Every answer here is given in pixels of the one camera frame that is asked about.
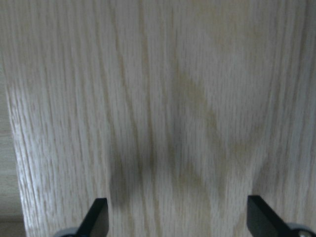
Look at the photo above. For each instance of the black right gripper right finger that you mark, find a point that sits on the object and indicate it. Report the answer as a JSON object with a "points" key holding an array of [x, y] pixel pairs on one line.
{"points": [[262, 221]]}

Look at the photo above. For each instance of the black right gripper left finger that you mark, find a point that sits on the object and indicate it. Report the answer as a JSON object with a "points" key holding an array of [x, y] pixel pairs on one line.
{"points": [[95, 223]]}

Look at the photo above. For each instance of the light wood cabinet top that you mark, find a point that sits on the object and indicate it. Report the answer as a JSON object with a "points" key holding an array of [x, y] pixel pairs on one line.
{"points": [[174, 110]]}

